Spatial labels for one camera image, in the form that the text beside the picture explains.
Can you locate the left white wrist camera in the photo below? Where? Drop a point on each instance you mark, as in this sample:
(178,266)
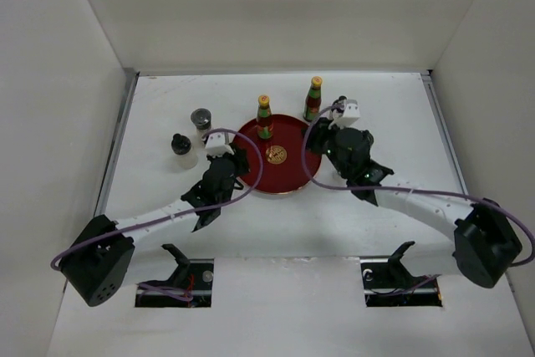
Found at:
(217,145)

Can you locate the sauce bottle yellow cap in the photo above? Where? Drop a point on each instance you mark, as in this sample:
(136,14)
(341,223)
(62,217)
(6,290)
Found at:
(264,118)
(313,100)

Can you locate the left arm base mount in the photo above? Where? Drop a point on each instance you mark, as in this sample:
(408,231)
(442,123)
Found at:
(188,286)

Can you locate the salt grinder black top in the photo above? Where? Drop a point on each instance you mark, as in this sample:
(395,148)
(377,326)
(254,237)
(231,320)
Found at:
(185,151)

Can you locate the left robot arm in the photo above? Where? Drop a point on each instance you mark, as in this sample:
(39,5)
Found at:
(100,261)

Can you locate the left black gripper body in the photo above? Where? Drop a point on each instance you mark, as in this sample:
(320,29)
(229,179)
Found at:
(226,199)

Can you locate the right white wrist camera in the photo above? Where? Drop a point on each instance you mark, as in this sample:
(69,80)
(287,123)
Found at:
(344,112)

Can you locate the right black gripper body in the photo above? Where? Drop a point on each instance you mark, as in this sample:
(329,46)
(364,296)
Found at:
(324,140)

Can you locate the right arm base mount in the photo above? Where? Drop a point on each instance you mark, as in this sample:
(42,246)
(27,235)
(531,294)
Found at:
(387,283)

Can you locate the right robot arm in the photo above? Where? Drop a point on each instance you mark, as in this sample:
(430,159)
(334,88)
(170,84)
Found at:
(482,244)

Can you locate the round red lacquer tray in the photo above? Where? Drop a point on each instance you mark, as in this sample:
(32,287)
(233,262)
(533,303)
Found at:
(282,166)

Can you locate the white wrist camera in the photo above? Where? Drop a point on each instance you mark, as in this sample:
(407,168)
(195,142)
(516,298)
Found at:
(344,112)
(217,145)

